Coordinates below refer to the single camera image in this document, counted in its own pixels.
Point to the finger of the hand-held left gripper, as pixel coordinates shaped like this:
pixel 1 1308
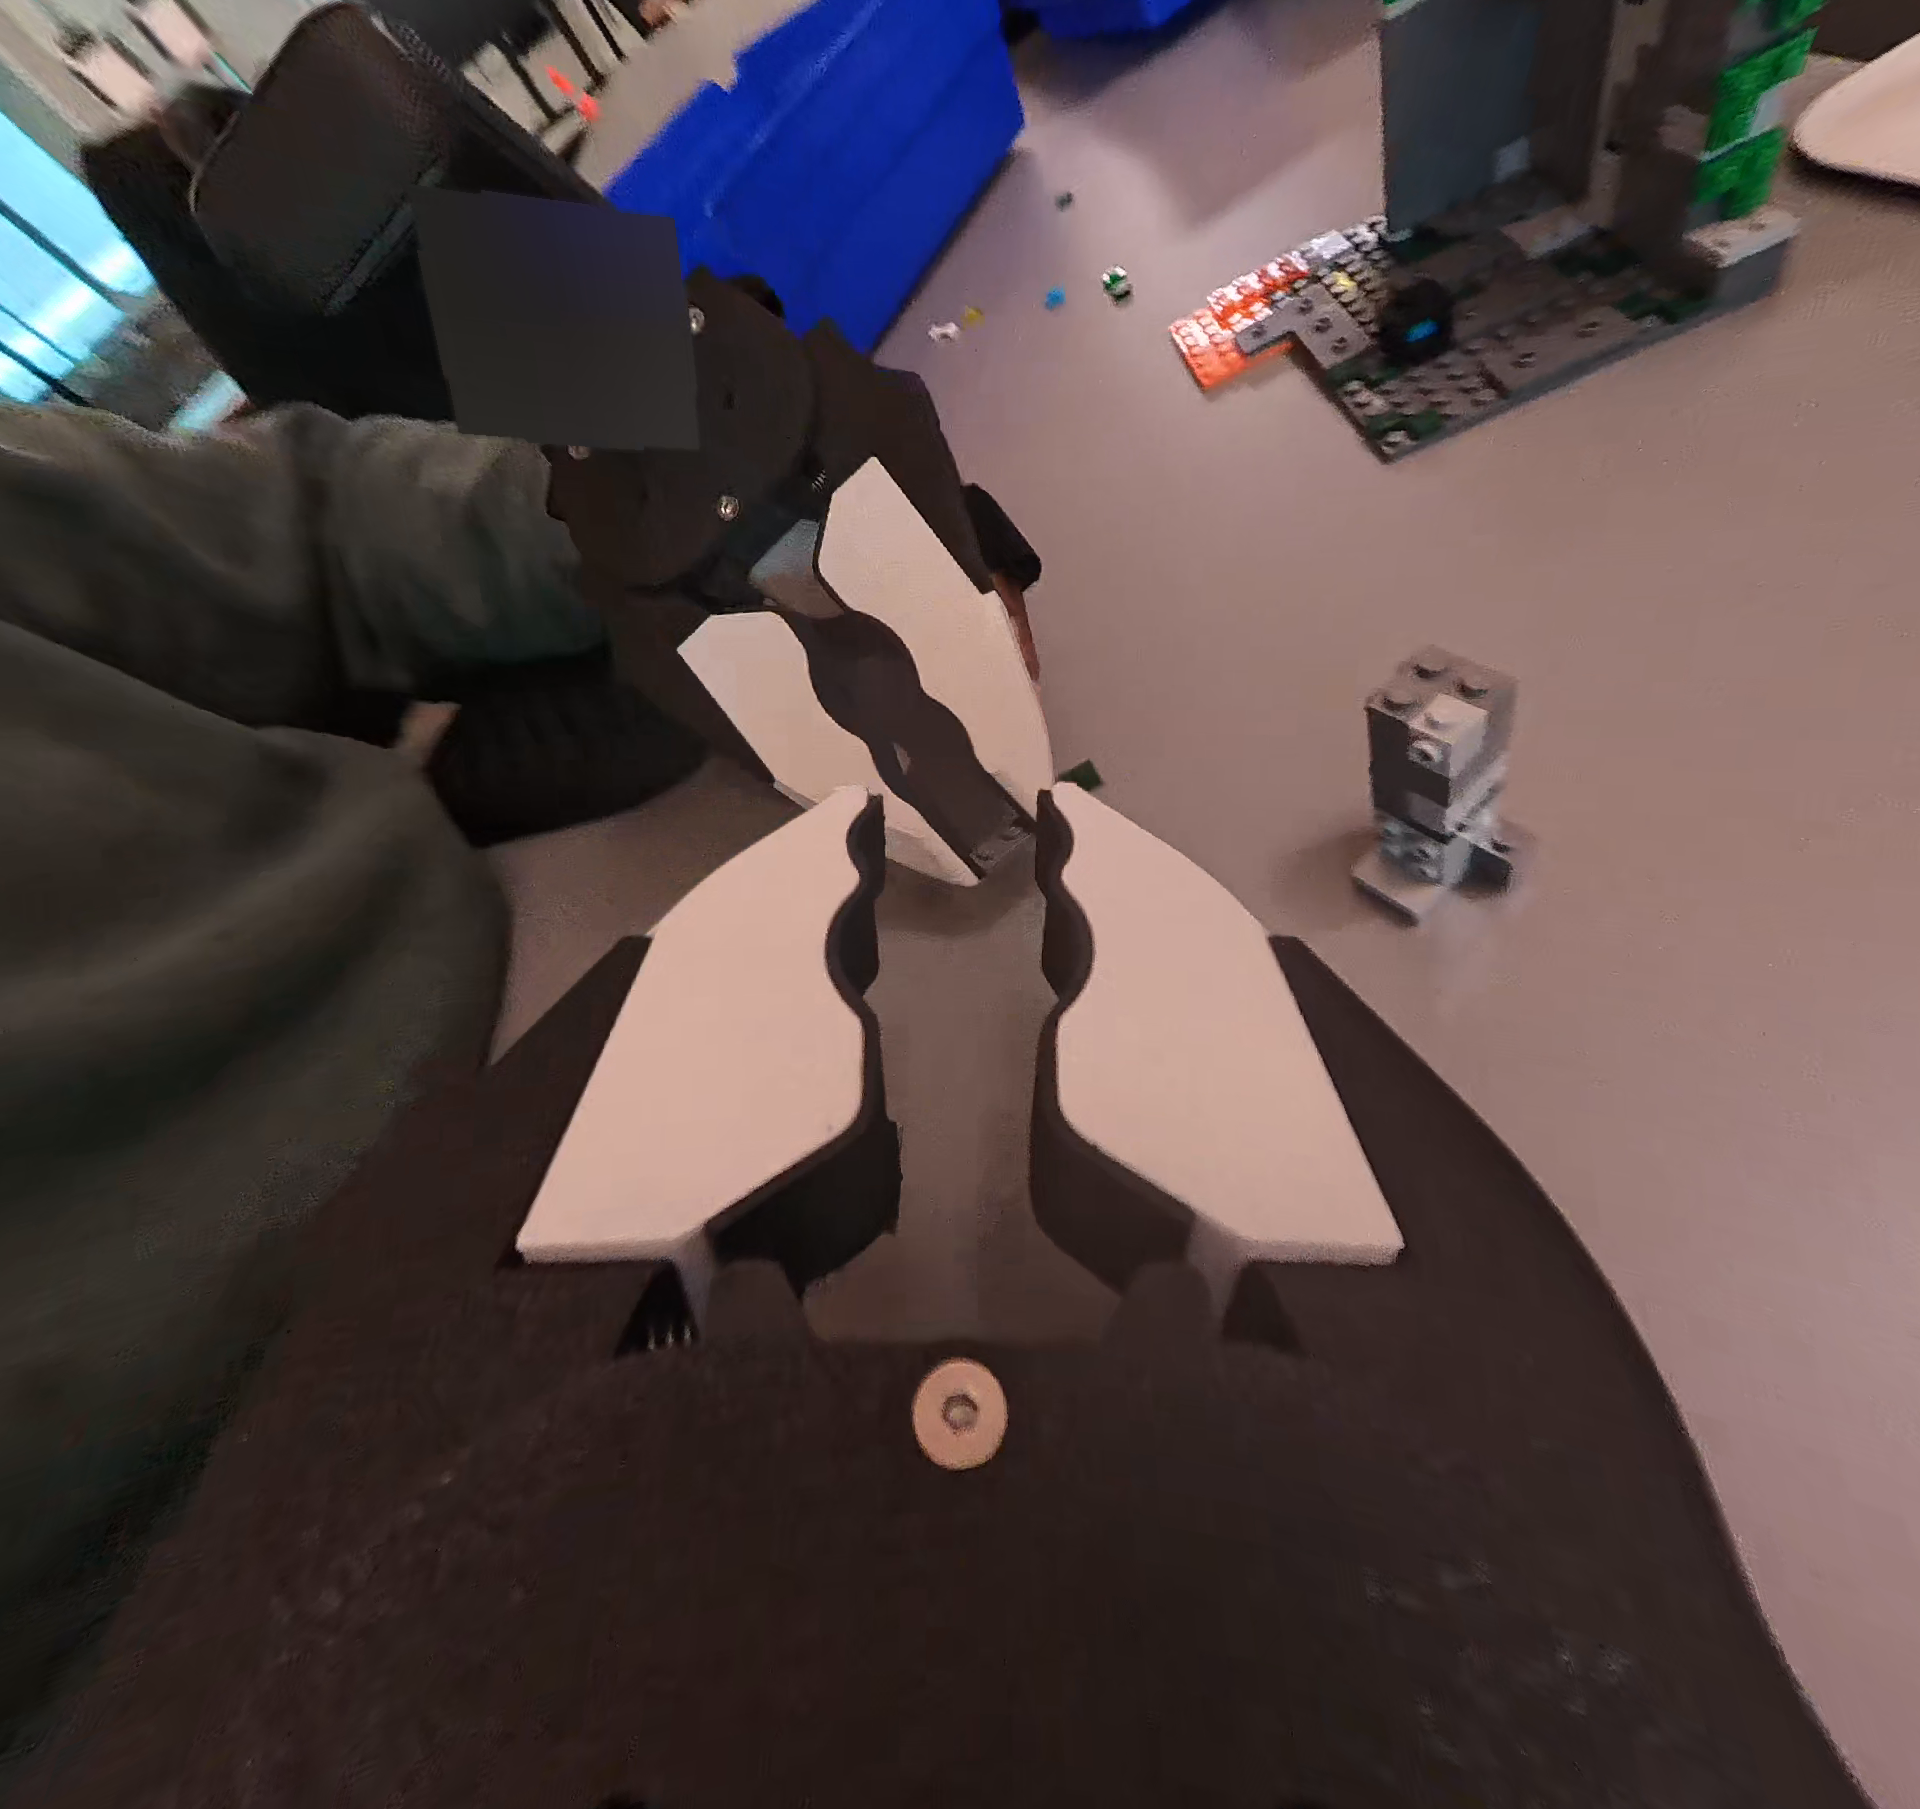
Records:
pixel 766 685
pixel 944 609

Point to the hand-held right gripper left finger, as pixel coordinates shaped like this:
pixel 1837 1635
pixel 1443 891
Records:
pixel 704 1074

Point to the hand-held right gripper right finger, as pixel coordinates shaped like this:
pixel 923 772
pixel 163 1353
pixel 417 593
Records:
pixel 1199 1074

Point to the small dark green plate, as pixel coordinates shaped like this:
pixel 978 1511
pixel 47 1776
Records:
pixel 1076 775

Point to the grey brick assembly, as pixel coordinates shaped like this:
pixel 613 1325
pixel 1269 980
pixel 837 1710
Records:
pixel 1432 775

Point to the person's left forearm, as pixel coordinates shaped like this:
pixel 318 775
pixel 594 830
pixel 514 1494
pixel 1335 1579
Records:
pixel 300 549

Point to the grey desk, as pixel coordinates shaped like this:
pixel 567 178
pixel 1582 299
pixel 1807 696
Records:
pixel 1574 1089

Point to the person's left hand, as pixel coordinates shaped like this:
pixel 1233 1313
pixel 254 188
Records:
pixel 1027 637

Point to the group of tiny loose pieces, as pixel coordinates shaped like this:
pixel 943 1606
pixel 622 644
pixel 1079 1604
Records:
pixel 1117 282

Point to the person's dark green shirt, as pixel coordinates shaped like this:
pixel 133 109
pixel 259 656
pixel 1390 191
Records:
pixel 180 1014

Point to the toy brick building model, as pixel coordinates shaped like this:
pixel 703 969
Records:
pixel 1499 310

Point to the white book stand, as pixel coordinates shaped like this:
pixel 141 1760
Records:
pixel 1868 131

